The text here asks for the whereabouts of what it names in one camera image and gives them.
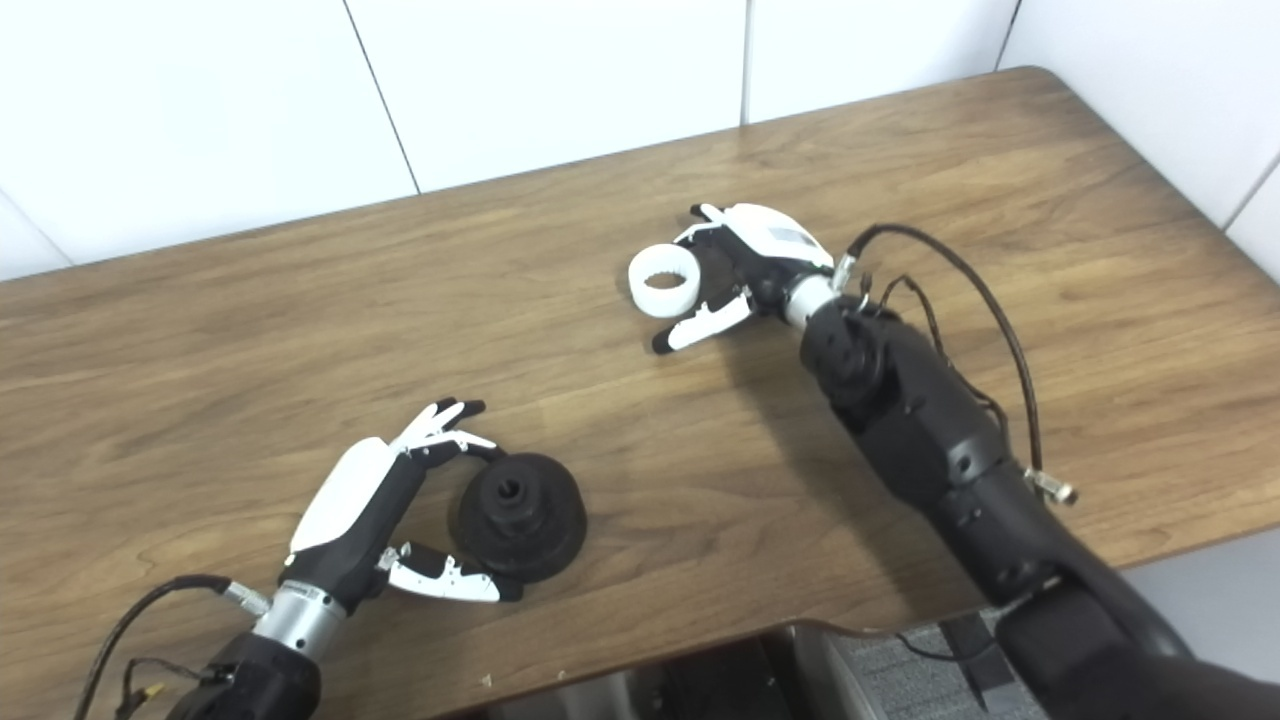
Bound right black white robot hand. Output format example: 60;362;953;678
652;203;836;355

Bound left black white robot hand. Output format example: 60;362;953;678
288;398;524;613

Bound white plastic ring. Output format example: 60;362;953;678
628;244;702;320

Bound round black plastic part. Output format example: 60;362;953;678
455;452;589;585

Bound black robot torso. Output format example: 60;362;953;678
560;632;831;720

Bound thin right arm wires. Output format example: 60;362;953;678
858;272;1011;441

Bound thin arm wires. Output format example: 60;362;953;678
115;657;236;720
858;272;1011;441

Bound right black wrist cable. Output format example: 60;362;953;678
832;223;1079;506

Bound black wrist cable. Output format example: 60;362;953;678
832;223;1079;506
72;574;271;720

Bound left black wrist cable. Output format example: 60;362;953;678
72;574;271;720

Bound thin left arm wires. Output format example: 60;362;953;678
115;657;236;720

